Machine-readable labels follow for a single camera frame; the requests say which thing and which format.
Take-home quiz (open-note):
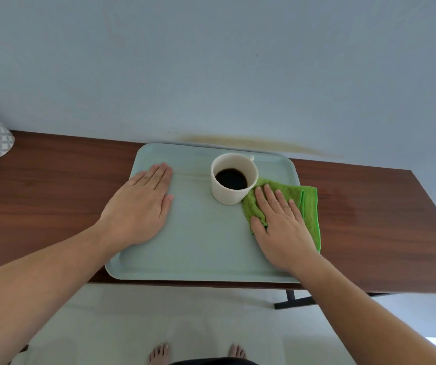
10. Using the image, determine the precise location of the person's left foot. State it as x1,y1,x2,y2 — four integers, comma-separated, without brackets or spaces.
149,343,171,365

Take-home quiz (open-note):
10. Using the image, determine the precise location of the person's left forearm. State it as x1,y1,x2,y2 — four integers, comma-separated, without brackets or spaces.
0,220,121,365

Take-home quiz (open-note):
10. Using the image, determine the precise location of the green microfibre cloth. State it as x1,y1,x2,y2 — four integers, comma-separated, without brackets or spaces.
242,178,322,253

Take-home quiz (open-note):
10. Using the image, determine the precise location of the person's left hand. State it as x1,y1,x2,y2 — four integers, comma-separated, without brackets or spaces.
96,162,175,248

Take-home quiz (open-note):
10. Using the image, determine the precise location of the person's dark clothing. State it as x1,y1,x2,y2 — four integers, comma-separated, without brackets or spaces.
169,357,259,365

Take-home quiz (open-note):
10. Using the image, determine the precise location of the white cup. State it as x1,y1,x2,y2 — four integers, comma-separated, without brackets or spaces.
210,153,260,206

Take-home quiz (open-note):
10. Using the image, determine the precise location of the pale green serving tray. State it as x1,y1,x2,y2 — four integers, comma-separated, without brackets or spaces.
105,143,302,284

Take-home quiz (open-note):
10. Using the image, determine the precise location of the black coffee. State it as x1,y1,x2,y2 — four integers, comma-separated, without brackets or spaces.
215,168,248,190

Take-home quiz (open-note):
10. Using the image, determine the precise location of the person's right forearm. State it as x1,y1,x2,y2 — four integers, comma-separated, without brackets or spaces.
284,254,436,365

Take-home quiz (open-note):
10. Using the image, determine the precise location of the person's right hand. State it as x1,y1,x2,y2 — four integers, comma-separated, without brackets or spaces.
250,184,320,273

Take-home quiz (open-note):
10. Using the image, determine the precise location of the black metal table frame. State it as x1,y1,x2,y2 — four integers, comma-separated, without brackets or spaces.
274,289,395,310

